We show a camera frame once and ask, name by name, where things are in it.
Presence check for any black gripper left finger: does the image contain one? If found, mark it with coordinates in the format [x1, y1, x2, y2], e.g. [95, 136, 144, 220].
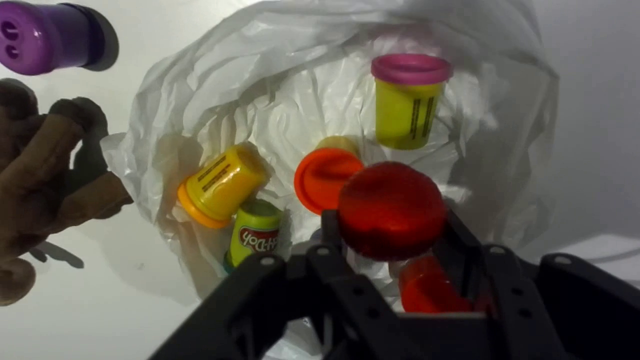
[149, 208, 428, 360]

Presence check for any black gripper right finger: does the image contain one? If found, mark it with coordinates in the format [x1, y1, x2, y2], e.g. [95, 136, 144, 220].
[428, 211, 640, 360]

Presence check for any green can teal lid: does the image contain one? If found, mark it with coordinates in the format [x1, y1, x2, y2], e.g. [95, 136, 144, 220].
[222, 195, 285, 272]

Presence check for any red cap white base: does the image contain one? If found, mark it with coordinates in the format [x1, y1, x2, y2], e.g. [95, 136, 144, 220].
[335, 160, 449, 264]

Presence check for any yellow can barcode orange lid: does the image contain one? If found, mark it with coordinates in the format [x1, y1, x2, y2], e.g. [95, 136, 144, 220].
[173, 142, 271, 231]

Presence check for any yellow can purple lid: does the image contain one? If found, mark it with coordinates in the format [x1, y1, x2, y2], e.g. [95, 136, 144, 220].
[369, 52, 455, 151]

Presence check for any brown moose plush toy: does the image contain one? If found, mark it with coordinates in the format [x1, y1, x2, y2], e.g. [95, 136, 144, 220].
[0, 75, 133, 310]

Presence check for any purple bottle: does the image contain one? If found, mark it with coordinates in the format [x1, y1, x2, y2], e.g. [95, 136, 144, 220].
[0, 0, 122, 78]

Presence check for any white plastic bag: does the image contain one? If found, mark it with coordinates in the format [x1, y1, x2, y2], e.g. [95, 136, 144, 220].
[98, 0, 562, 360]

